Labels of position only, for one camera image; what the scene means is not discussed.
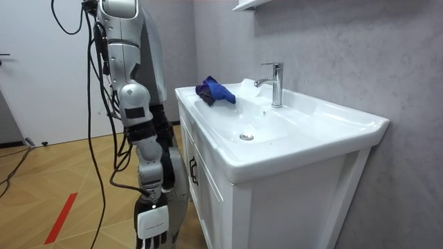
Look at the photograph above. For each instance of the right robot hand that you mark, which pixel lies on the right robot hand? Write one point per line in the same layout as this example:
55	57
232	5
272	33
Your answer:
152	223

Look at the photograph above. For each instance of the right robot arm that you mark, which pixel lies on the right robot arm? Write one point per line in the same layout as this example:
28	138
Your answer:
133	100

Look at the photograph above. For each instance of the robot legs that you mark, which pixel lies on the robot legs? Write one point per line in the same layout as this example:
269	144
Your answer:
178	186

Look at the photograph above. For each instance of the red floor tape strip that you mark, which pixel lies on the red floor tape strip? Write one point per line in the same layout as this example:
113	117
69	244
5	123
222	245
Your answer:
60	218

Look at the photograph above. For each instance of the chrome basin drain plug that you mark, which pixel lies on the chrome basin drain plug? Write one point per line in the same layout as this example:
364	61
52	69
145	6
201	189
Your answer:
246	137

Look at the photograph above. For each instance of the white vanity cabinet with basin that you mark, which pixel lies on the white vanity cabinet with basin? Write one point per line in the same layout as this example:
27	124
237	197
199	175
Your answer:
277	166

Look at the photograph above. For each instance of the grey door stopper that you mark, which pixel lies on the grey door stopper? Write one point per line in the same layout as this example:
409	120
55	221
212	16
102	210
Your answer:
29	141

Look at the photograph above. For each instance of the blue cloth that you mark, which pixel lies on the blue cloth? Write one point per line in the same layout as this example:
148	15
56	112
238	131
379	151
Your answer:
218	91

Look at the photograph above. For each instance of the robot body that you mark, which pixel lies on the robot body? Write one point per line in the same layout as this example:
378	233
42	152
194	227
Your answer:
152	58

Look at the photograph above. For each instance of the white door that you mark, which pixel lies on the white door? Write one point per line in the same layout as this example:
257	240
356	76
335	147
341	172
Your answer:
45	76

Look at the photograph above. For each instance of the chrome faucet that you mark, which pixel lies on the chrome faucet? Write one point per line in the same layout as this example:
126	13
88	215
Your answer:
277	84

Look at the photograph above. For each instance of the white wall shelf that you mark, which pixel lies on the white wall shelf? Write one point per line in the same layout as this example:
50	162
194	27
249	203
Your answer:
247	5

